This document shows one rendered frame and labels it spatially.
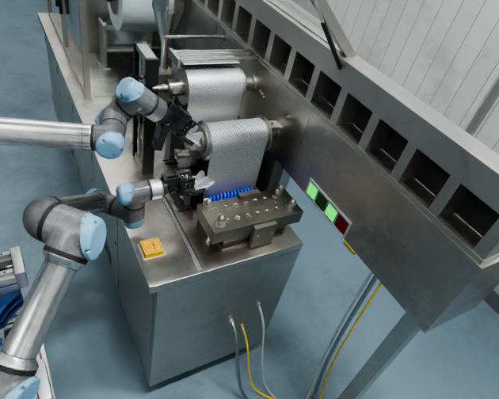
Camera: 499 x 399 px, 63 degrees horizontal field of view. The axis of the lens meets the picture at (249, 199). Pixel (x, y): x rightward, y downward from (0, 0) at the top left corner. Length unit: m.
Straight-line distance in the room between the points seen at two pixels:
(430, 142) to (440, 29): 2.21
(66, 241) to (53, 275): 0.09
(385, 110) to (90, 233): 0.88
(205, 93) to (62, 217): 0.76
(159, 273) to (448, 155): 1.00
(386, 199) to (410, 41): 2.30
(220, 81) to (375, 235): 0.83
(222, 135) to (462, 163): 0.79
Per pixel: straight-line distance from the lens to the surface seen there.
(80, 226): 1.14
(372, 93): 1.29
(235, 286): 1.72
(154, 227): 1.66
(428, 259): 1.24
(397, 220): 1.28
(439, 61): 3.31
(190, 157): 1.58
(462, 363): 2.98
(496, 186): 1.09
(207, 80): 1.65
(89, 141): 1.23
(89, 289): 2.60
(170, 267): 1.53
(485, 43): 3.15
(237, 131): 1.53
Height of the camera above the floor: 2.10
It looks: 40 degrees down
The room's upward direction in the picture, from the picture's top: 15 degrees clockwise
